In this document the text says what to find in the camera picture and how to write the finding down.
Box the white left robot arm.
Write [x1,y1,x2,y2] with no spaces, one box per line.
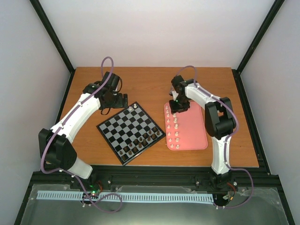
[38,72,128,189]

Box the black and silver chessboard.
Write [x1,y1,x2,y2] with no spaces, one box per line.
[97,102,166,166]

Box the pink plastic tray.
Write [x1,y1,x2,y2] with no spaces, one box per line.
[164,102,208,151]

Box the black aluminium frame post right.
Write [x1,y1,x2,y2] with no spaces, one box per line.
[235,0,285,73]

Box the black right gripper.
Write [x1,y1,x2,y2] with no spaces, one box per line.
[169,96,190,115]

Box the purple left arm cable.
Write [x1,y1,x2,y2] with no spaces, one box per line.
[40,56,123,213]

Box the black aluminium frame post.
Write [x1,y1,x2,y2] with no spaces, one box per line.
[29,0,76,74]
[235,0,285,73]

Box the light blue cable duct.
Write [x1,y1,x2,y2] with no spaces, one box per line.
[36,190,214,204]

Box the black aluminium frame post left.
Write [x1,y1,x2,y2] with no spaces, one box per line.
[29,0,76,74]

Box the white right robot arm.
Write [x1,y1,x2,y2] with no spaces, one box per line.
[169,75,238,190]

